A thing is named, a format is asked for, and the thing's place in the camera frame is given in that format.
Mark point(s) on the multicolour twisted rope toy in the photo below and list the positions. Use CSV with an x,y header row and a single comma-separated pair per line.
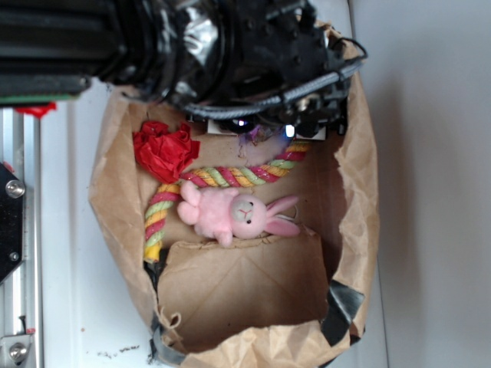
x,y
167,195

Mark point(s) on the crumpled red paper ball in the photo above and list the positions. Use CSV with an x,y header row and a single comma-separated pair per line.
x,y
164,154

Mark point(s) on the aluminium frame rail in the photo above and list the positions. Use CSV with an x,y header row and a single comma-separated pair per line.
x,y
21,300

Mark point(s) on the brown paper bag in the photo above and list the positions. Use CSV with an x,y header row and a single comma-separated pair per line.
x,y
266,302

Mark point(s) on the black metal bracket plate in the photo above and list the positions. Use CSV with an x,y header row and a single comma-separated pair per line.
x,y
11,222

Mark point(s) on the pink plush bunny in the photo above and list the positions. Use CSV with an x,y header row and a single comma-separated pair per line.
x,y
225,214

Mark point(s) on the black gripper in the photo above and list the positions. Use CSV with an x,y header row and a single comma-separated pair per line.
x,y
279,68

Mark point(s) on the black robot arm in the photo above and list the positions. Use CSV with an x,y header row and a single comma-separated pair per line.
x,y
162,51

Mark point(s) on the grey brown rock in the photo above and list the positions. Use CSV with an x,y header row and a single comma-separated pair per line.
x,y
257,136

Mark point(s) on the white plastic tray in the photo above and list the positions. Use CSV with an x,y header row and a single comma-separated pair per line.
x,y
89,319

